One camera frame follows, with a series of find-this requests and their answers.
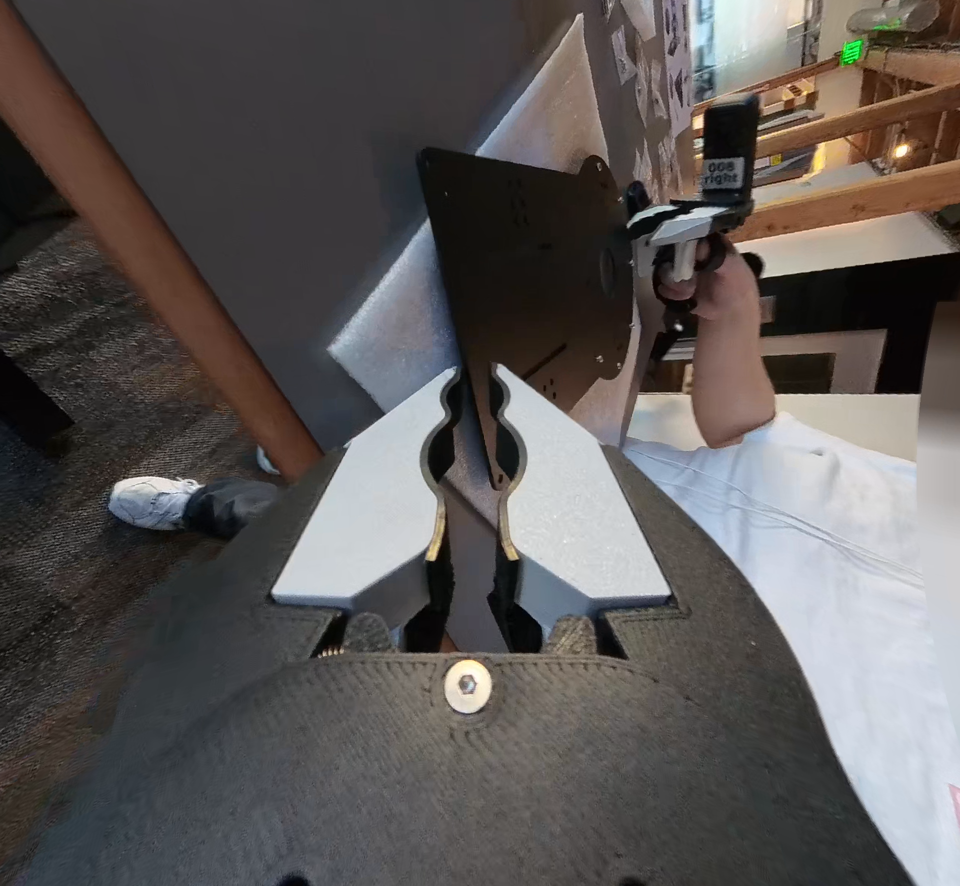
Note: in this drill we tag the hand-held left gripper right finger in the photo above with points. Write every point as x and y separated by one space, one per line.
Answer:
585 526

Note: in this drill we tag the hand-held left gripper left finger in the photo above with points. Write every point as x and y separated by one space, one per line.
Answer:
360 526

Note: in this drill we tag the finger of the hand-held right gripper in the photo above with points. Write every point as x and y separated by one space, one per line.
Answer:
656 253
690 211

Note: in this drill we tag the black metal plate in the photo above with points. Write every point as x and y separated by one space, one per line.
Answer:
525 264

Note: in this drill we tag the person's right hand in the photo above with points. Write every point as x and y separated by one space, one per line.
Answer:
720 286

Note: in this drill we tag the printed instruction sheet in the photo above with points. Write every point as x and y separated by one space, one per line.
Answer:
675 39

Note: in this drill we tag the white sneaker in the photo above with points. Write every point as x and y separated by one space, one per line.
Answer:
150 502
267 460

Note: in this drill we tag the wooden shelving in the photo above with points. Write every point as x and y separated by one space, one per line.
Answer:
825 204

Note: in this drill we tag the person's black trouser leg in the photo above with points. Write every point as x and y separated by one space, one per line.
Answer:
225 507

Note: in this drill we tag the small clear screw bags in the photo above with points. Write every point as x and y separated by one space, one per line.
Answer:
620 54

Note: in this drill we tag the green exit sign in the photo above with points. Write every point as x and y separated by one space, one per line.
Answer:
850 52

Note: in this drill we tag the white foam sheet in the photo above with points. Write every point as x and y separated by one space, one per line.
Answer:
390 354

